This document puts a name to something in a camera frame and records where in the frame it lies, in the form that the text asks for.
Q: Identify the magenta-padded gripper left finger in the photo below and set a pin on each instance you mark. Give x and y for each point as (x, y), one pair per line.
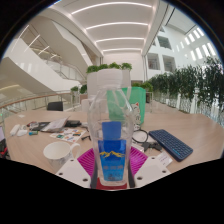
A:
(73, 172)

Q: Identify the colourful printed leaflet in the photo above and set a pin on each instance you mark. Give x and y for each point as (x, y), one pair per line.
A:
(68, 135)

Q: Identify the dark blue keyboard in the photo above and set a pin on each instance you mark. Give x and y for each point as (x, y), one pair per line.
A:
(171, 144)

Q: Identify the white plastic packet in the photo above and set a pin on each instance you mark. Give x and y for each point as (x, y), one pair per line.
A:
(164, 159)

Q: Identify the black office chair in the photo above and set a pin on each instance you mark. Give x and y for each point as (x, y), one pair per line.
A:
(55, 106)

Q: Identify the small planter with plants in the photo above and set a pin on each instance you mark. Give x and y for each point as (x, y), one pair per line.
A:
(144, 86)
(78, 90)

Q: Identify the row of green plants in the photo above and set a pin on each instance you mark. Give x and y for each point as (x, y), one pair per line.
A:
(190, 83)

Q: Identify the open booklet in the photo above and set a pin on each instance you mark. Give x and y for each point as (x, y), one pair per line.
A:
(55, 125)

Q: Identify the white cabinet with plants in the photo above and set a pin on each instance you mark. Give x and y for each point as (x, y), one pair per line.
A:
(91, 83)

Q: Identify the black flat case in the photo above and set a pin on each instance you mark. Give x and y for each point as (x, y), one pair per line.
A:
(73, 123)

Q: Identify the ceiling light strips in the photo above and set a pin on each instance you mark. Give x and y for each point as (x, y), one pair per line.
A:
(115, 25)

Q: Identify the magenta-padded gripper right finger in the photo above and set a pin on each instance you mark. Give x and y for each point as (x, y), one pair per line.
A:
(151, 170)

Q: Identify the white cup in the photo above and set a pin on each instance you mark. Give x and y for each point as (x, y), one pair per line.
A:
(56, 154)

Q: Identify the clear water bottle blue label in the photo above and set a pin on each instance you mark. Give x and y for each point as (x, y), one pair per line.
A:
(111, 126)

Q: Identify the white power strip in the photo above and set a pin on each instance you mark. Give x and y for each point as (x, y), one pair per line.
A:
(15, 129)

